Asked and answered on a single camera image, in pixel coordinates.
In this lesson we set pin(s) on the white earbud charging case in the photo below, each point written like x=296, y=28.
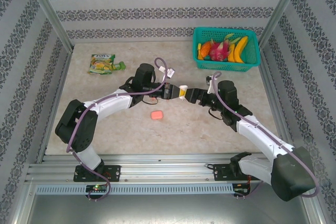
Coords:
x=183, y=86

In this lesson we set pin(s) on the orange soap bar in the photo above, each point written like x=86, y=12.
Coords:
x=156, y=115

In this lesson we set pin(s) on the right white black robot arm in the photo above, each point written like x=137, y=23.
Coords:
x=262, y=134

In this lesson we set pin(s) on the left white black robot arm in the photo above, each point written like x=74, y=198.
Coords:
x=110, y=103

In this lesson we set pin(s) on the teal plastic basket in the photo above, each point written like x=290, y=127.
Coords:
x=223, y=67

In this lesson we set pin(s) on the small yellow banana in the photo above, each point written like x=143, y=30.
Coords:
x=232, y=54

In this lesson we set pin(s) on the green yellow snack packet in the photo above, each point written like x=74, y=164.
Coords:
x=101, y=64

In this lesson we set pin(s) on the pink dragon fruit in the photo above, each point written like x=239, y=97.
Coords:
x=218, y=51

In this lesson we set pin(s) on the large yellow banana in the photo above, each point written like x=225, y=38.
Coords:
x=240, y=49

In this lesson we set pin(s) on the orange round fruit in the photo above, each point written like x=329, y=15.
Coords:
x=205, y=48

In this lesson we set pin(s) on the small green circuit board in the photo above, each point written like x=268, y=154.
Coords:
x=241, y=190
x=97, y=188

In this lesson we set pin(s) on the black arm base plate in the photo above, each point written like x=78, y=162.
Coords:
x=114, y=172
x=220, y=172

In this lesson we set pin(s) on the aluminium mounting rail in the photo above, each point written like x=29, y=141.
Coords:
x=162, y=171

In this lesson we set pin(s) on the aluminium frame post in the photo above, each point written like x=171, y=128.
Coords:
x=47, y=11
x=282, y=9

